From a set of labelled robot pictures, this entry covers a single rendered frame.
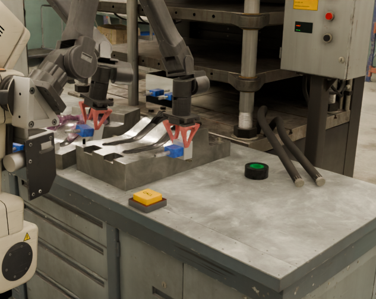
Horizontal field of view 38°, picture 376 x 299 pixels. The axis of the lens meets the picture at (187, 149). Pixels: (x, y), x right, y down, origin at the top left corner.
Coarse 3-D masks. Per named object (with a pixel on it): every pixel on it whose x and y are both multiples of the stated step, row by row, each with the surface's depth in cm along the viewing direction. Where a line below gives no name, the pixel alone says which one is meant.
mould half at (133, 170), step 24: (144, 120) 199; (96, 144) 183; (120, 144) 184; (144, 144) 186; (168, 144) 183; (192, 144) 185; (216, 144) 195; (96, 168) 176; (120, 168) 167; (144, 168) 171; (168, 168) 179
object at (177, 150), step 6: (180, 138) 168; (174, 144) 166; (180, 144) 164; (168, 150) 163; (174, 150) 161; (180, 150) 163; (186, 150) 164; (156, 156) 159; (168, 156) 163; (174, 156) 162; (180, 156) 164; (186, 156) 165
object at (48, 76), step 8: (40, 64) 125; (48, 64) 123; (32, 72) 122; (40, 72) 121; (48, 72) 122; (56, 72) 123; (64, 72) 124; (32, 80) 119; (40, 80) 120; (48, 80) 120; (56, 80) 121; (64, 80) 125; (40, 88) 118; (48, 88) 117; (56, 88) 122; (48, 96) 119; (56, 96) 120; (56, 104) 121; (64, 104) 122
